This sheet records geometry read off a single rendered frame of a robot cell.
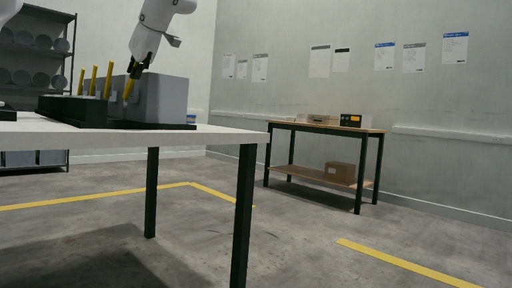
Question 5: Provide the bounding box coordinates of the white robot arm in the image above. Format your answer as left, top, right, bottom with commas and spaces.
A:
0, 0, 197, 48

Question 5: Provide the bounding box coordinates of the small round tin with blue rim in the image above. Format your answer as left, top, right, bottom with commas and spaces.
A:
187, 114, 196, 124

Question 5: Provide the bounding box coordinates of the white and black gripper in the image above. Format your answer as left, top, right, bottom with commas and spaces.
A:
127, 20, 163, 80

